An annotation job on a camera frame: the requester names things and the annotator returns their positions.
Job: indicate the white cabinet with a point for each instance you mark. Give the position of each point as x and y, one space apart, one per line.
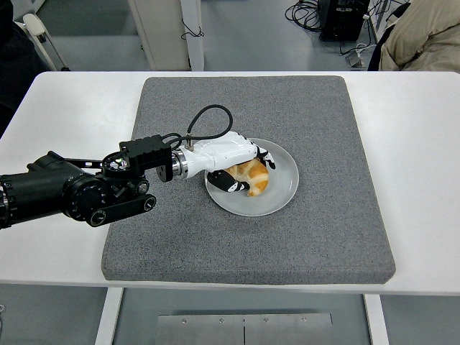
161 32

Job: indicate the black computer case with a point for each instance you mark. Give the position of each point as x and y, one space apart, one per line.
341 21

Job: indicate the person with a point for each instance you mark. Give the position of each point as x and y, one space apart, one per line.
424 39
18 54

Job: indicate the black chair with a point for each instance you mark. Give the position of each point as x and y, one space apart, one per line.
377 54

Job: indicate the round grey plate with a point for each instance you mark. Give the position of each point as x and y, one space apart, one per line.
273 201

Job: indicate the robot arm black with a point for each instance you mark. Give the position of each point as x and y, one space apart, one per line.
36 194

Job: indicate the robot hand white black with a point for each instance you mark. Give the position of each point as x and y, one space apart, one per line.
223 151

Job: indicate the golden croissant bread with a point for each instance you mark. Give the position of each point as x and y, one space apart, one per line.
258 176

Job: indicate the white table leg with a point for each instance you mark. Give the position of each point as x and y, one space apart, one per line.
108 316
376 320

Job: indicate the white chair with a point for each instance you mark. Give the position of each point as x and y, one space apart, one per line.
36 23

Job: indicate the white post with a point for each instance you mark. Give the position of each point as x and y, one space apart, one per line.
196 54

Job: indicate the grey metal plate with screws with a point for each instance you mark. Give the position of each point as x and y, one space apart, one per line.
215 330

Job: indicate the grey fabric mat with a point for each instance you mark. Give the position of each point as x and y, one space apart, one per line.
251 244

